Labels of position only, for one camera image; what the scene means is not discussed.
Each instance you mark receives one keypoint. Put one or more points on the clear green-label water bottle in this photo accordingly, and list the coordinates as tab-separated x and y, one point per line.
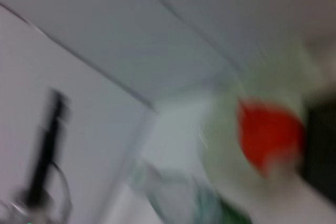
170	142

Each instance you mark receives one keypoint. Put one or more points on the red-orange fruit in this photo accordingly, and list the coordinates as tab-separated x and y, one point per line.
270	134

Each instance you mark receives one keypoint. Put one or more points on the black mesh pen holder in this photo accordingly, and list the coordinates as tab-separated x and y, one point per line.
323	142

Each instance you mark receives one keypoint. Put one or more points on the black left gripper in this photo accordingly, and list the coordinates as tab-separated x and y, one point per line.
44	161

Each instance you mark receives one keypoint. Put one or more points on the pale green glass fruit bowl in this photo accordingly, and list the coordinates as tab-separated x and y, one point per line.
275	85

